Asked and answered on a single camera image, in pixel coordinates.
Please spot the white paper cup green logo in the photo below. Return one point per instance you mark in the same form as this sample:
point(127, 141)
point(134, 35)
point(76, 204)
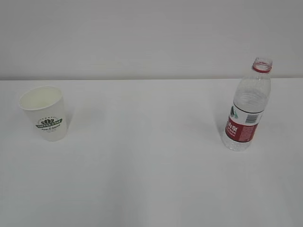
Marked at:
point(45, 108)

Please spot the clear water bottle red label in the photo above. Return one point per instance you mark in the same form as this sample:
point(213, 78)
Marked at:
point(249, 102)

